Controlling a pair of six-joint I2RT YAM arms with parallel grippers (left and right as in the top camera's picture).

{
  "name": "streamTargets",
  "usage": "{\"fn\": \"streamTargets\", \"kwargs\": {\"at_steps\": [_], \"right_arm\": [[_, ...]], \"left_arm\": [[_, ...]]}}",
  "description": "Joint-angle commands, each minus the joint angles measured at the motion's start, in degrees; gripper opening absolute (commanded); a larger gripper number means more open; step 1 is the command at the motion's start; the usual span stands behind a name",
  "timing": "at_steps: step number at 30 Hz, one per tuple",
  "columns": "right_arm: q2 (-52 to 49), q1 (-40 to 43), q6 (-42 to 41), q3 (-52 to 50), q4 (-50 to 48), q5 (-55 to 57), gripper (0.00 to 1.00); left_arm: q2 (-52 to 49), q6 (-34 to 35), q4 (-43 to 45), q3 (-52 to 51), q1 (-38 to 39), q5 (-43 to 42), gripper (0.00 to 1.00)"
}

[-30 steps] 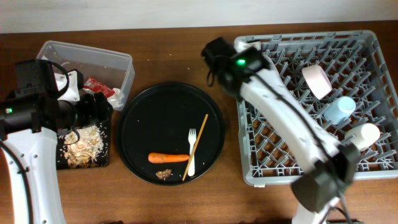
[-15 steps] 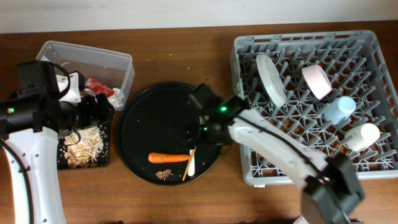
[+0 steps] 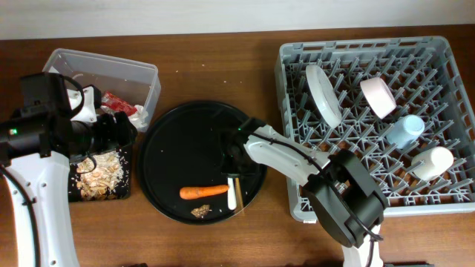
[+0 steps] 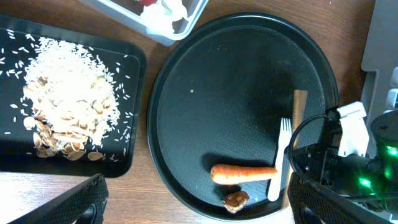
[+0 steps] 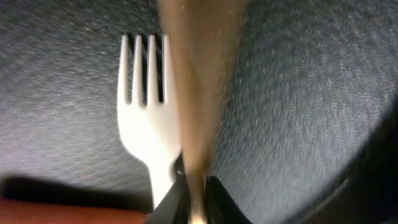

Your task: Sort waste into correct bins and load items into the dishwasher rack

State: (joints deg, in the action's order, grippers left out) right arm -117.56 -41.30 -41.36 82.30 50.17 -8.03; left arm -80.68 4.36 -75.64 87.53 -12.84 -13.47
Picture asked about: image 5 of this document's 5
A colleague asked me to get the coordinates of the round black tray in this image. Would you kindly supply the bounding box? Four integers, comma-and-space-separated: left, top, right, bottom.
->
1, 1, 397, 223

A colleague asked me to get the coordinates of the orange carrot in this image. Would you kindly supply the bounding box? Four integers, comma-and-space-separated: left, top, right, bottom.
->
1, 199, 149, 224

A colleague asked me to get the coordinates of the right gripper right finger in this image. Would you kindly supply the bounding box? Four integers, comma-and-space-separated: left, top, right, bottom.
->
205, 176, 251, 224

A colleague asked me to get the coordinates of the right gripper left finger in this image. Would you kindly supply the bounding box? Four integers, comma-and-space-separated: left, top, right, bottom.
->
144, 175, 190, 224

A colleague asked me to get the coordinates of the white plastic fork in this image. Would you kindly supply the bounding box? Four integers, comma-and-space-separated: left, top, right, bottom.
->
117, 35, 182, 208

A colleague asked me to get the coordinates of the wooden chopstick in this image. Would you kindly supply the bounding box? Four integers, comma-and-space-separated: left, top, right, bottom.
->
157, 0, 248, 223

